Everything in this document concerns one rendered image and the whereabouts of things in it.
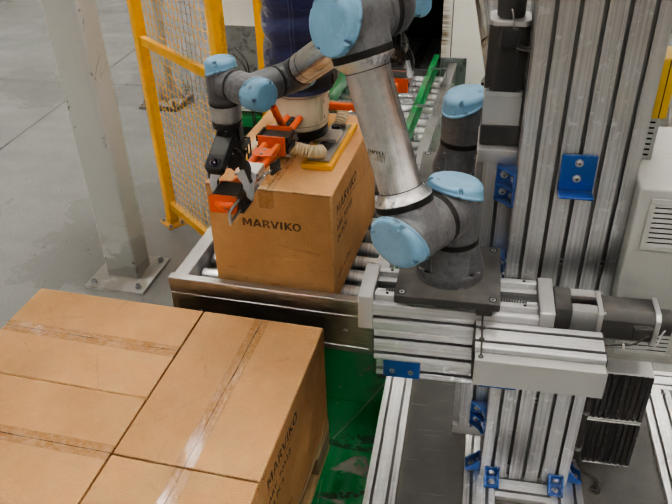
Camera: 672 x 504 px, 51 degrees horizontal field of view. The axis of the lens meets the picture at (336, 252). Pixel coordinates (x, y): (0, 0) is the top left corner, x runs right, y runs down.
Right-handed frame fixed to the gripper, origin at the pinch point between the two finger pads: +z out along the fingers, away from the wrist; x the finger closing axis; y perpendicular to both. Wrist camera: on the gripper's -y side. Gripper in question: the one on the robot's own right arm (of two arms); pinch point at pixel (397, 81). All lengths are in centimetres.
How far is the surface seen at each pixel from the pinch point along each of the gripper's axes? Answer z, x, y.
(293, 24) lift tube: -30, -24, 40
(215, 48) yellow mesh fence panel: -5, -71, -9
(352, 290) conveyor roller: 53, -4, 52
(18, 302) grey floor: 108, -170, 24
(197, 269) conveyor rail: 51, -58, 55
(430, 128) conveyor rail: 49, 3, -73
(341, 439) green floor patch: 107, -5, 69
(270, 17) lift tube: -31, -31, 38
